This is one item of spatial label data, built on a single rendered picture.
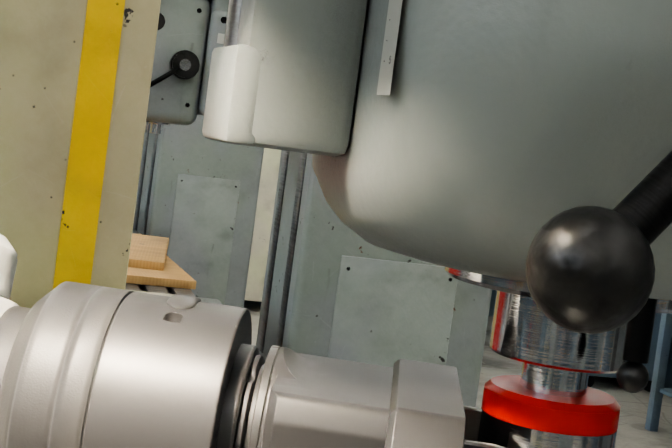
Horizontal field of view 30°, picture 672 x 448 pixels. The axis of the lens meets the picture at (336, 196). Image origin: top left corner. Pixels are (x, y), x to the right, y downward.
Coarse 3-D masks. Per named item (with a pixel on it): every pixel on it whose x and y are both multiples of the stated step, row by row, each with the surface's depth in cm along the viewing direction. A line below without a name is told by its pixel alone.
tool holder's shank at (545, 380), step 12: (528, 372) 43; (540, 372) 43; (552, 372) 42; (564, 372) 42; (576, 372) 42; (528, 384) 43; (540, 384) 43; (552, 384) 42; (564, 384) 42; (576, 384) 42; (564, 396) 42; (576, 396) 43
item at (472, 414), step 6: (468, 408) 46; (474, 408) 46; (480, 408) 47; (468, 414) 46; (474, 414) 46; (468, 420) 46; (474, 420) 46; (468, 426) 46; (474, 426) 46; (468, 432) 46; (474, 432) 46; (468, 438) 46; (474, 438) 46
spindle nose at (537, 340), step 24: (504, 312) 42; (528, 312) 42; (504, 336) 42; (528, 336) 41; (552, 336) 41; (576, 336) 41; (600, 336) 41; (624, 336) 42; (528, 360) 41; (552, 360) 41; (576, 360) 41; (600, 360) 41; (624, 360) 42
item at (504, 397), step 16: (496, 384) 43; (512, 384) 43; (496, 400) 42; (512, 400) 42; (528, 400) 42; (544, 400) 41; (560, 400) 42; (576, 400) 42; (592, 400) 42; (608, 400) 43; (496, 416) 42; (512, 416) 42; (528, 416) 41; (544, 416) 41; (560, 416) 41; (576, 416) 41; (592, 416) 41; (608, 416) 42; (560, 432) 41; (576, 432) 41; (592, 432) 41; (608, 432) 42
